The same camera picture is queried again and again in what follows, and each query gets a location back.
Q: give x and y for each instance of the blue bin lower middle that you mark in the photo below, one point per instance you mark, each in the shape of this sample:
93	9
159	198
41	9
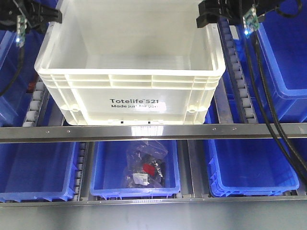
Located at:
108	172

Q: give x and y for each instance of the blue plastic bin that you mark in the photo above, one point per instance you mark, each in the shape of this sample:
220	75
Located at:
284	57

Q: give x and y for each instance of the green left circuit board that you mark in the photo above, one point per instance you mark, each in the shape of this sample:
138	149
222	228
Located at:
21	27

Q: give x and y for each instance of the white roller track left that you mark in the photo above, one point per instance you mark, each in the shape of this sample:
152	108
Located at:
35	107

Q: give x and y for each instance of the metal shelving rack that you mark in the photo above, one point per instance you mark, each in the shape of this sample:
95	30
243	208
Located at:
191	209

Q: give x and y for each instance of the green right circuit board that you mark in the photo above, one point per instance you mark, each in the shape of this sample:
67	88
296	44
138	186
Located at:
250	21

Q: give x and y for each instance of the roller track lower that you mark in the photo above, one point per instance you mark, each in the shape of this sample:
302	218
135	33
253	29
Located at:
80	169

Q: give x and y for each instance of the green circuit board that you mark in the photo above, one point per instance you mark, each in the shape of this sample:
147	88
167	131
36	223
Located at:
250	21
21	27

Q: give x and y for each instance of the blue bin lower right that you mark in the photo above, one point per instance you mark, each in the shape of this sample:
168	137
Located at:
248	167

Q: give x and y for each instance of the white plastic tote box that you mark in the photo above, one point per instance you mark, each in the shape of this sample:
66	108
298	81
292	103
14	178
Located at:
131	62

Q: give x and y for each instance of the clear bag of parts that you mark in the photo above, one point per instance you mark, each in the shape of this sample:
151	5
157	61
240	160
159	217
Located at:
145	165

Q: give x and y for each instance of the blue storage crate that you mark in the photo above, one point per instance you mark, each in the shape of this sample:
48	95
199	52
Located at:
38	171

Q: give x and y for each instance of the white roller track right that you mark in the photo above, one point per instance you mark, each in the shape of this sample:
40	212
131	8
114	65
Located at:
242	97

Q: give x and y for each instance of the white roller track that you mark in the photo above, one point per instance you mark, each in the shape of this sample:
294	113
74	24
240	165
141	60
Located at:
242	97
35	107

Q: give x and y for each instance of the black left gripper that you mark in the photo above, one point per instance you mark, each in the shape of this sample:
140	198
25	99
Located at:
38	15

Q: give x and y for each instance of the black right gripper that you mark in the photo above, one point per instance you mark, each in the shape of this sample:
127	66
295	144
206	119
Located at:
233	10

